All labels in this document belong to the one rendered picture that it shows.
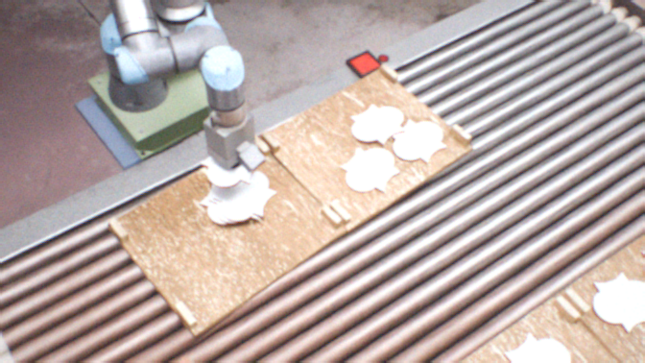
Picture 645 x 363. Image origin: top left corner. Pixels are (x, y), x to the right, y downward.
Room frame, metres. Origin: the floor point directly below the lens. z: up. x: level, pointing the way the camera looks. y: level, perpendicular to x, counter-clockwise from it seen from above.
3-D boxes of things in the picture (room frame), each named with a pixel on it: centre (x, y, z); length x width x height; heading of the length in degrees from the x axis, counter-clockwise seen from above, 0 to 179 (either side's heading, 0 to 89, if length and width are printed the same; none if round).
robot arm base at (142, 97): (1.32, 0.48, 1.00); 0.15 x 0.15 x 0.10
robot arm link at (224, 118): (1.01, 0.20, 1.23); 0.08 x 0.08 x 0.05
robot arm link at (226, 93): (1.01, 0.20, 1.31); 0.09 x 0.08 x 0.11; 24
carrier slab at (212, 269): (0.92, 0.21, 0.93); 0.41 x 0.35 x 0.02; 132
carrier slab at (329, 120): (1.19, -0.10, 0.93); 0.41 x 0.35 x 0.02; 131
